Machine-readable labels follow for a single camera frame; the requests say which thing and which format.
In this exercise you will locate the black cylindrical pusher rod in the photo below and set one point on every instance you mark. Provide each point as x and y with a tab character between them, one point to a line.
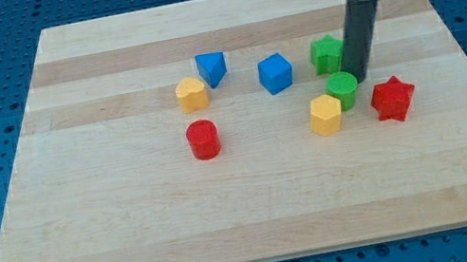
358	33

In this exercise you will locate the blue cube block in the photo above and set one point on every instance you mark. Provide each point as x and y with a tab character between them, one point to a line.
275	73

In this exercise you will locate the yellow hexagon block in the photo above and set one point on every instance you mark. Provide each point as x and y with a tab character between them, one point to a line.
325	115

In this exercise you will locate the green star block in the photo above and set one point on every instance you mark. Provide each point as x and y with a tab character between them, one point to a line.
326	54

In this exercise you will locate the green cylinder block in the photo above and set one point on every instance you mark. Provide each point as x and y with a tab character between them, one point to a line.
343	86

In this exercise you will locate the red star block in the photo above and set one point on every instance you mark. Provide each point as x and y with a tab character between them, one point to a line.
392	99

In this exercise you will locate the blue triangle block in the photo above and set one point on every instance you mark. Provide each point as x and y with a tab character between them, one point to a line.
211	67

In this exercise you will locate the yellow heart block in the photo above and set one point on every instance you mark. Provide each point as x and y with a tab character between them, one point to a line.
192	95

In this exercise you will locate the wooden board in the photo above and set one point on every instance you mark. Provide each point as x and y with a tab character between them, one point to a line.
103	171

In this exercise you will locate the red cylinder block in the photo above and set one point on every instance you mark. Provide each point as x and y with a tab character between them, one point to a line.
203	139

